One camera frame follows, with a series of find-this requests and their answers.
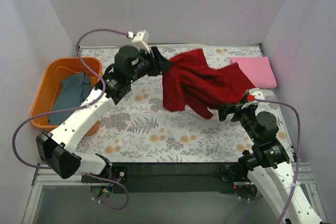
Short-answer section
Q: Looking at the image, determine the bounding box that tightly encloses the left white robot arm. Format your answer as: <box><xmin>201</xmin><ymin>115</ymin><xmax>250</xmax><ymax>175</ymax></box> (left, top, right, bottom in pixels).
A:
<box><xmin>36</xmin><ymin>46</ymin><xmax>173</xmax><ymax>182</ymax></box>

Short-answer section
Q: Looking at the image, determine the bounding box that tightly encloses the grey blue t shirt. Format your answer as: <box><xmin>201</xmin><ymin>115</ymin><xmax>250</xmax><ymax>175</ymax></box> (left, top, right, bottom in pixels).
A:
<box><xmin>51</xmin><ymin>72</ymin><xmax>93</xmax><ymax>111</ymax></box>

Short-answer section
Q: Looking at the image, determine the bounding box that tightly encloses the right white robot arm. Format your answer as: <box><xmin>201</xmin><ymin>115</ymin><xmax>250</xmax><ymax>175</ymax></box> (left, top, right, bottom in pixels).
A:
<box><xmin>218</xmin><ymin>103</ymin><xmax>323</xmax><ymax>223</ymax></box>

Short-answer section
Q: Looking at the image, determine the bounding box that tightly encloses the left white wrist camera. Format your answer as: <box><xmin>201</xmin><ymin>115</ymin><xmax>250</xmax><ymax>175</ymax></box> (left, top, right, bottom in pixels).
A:
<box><xmin>127</xmin><ymin>30</ymin><xmax>150</xmax><ymax>52</ymax></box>

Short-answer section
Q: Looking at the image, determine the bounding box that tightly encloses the red t shirt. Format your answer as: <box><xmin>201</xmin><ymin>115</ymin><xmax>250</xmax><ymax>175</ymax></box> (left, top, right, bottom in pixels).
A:
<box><xmin>162</xmin><ymin>49</ymin><xmax>255</xmax><ymax>119</ymax></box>

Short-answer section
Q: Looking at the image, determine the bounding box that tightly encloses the folded pink t shirt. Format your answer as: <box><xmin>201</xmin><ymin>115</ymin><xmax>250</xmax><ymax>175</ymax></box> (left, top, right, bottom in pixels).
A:
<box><xmin>231</xmin><ymin>57</ymin><xmax>277</xmax><ymax>89</ymax></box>

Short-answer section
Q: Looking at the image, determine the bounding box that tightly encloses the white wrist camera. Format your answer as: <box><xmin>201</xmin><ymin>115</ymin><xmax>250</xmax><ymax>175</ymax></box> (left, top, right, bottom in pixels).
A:
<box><xmin>241</xmin><ymin>88</ymin><xmax>265</xmax><ymax>109</ymax></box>
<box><xmin>127</xmin><ymin>30</ymin><xmax>150</xmax><ymax>52</ymax></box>

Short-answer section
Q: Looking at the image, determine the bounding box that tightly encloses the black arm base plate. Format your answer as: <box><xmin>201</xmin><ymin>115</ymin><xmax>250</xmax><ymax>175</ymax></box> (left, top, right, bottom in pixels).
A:
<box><xmin>81</xmin><ymin>162</ymin><xmax>260</xmax><ymax>200</ymax></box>

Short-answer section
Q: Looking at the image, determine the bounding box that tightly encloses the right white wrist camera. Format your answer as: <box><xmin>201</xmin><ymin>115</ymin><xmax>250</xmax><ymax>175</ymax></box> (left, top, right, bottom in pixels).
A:
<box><xmin>241</xmin><ymin>88</ymin><xmax>265</xmax><ymax>109</ymax></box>

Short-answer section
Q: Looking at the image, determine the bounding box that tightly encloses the floral table cloth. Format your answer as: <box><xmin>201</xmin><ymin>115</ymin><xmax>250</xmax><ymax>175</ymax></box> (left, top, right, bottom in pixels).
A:
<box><xmin>52</xmin><ymin>46</ymin><xmax>294</xmax><ymax>163</ymax></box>

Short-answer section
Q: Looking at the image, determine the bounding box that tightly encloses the orange plastic tub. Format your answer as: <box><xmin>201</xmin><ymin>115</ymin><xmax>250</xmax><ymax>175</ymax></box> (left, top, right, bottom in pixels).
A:
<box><xmin>30</xmin><ymin>57</ymin><xmax>102</xmax><ymax>136</ymax></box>

